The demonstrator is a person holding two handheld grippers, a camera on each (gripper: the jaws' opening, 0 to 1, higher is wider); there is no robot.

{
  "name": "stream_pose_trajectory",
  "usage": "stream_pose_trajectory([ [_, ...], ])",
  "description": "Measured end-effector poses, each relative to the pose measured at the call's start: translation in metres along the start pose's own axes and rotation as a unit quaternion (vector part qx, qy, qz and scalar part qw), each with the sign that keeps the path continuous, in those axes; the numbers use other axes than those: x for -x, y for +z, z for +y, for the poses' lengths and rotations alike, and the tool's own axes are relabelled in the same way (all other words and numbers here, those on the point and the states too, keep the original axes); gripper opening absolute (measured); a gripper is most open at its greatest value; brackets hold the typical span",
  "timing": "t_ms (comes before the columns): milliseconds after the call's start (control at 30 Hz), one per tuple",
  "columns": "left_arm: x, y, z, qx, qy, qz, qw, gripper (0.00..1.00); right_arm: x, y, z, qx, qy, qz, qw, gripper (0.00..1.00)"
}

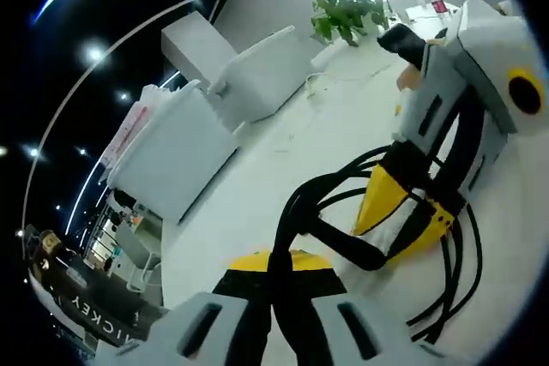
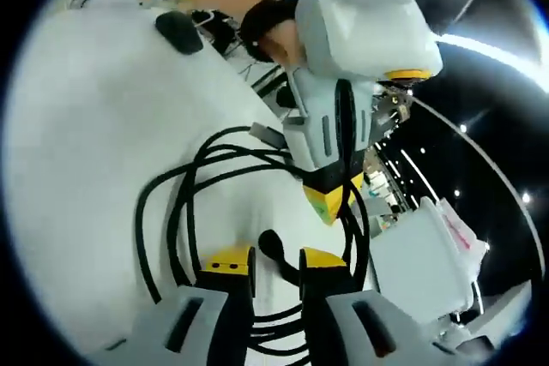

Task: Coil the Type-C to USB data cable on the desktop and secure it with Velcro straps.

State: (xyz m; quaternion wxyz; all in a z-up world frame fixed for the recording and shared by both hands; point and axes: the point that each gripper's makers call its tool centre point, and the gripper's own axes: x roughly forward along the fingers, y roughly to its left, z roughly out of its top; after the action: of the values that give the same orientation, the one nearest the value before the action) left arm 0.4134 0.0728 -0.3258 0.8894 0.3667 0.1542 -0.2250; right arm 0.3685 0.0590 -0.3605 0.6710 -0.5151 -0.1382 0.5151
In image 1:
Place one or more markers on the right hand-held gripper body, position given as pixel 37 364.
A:
pixel 484 49

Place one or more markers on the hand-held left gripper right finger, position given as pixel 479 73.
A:
pixel 369 331

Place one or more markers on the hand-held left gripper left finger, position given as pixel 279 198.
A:
pixel 184 331

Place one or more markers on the white desktop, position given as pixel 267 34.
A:
pixel 257 177

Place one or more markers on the person's right hand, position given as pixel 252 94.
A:
pixel 401 42

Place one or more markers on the white chair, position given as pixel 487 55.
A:
pixel 137 254

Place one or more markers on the dark printed cloth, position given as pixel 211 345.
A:
pixel 94 301

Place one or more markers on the green potted plant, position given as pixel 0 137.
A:
pixel 347 14

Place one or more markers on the white storage box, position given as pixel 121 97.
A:
pixel 171 156
pixel 266 74

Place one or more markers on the clear plastic bags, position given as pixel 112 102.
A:
pixel 133 121

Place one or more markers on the white square column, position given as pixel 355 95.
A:
pixel 193 44

